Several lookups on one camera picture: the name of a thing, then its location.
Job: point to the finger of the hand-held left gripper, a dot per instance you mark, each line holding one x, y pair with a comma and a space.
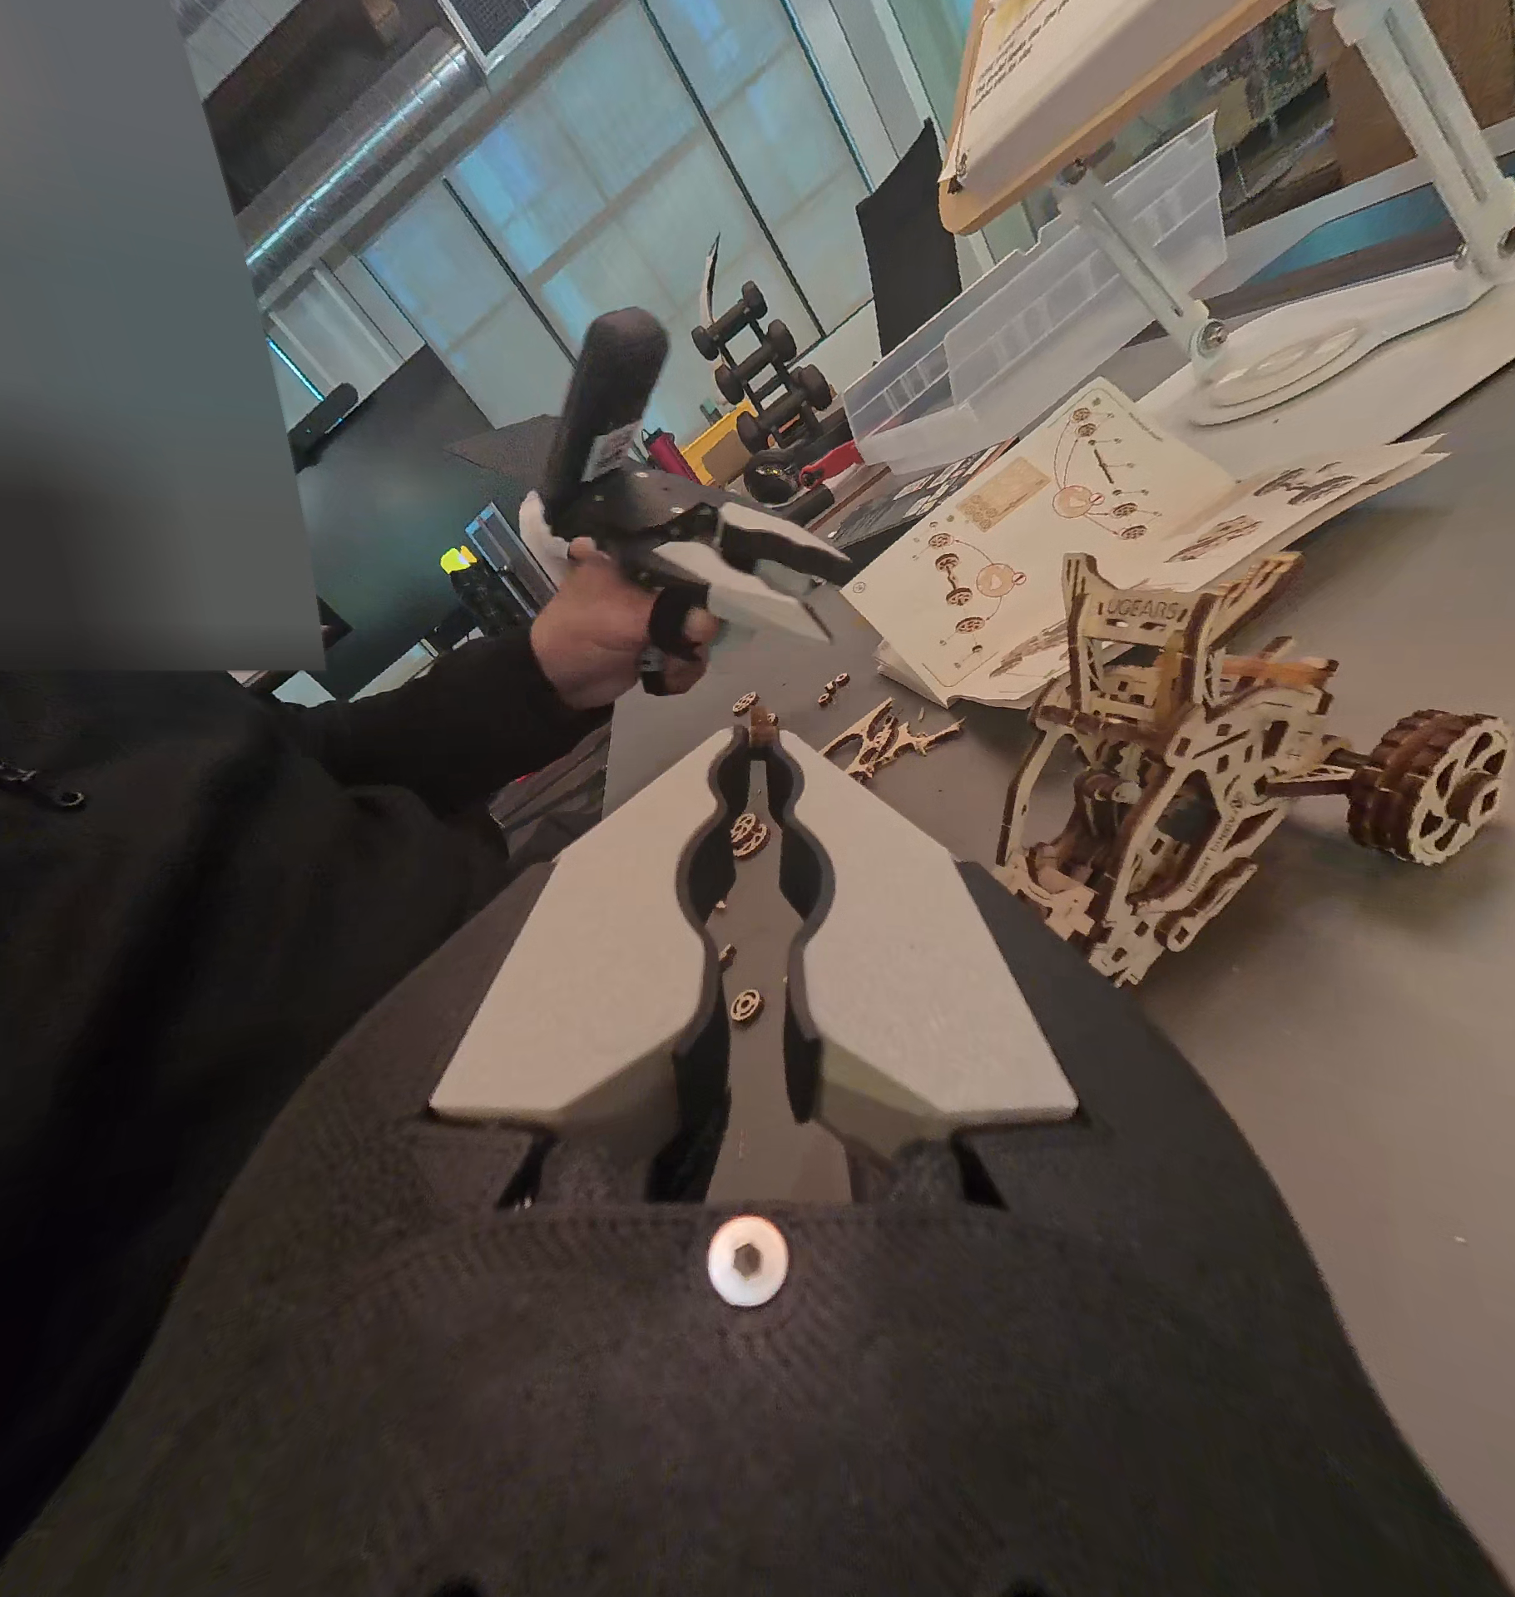
769, 611
784, 543

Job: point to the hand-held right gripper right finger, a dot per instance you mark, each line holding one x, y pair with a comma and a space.
929, 997

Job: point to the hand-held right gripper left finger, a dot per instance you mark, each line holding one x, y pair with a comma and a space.
569, 997

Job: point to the wooden parts sheet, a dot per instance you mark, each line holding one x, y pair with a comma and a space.
888, 741

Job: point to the person's left forearm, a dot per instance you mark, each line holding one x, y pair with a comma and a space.
432, 723

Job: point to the wooden model buggy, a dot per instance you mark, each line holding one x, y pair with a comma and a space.
1156, 774

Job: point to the person's left hand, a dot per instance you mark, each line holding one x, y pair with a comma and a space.
593, 636

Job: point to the red bottle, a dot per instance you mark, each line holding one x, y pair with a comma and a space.
660, 453

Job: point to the yellow box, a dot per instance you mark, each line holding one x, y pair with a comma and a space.
722, 447

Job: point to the small wooden wheel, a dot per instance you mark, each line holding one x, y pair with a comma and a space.
744, 1004

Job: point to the instruction booklet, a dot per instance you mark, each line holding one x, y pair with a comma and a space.
1079, 523

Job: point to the clear plastic storage box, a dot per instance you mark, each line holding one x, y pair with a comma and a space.
1030, 311

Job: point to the white tablet stand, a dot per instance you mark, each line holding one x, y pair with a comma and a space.
1329, 311

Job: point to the black wall monitor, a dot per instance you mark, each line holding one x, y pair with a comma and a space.
382, 498

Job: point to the silver ventilation duct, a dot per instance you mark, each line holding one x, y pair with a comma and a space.
419, 62
310, 229

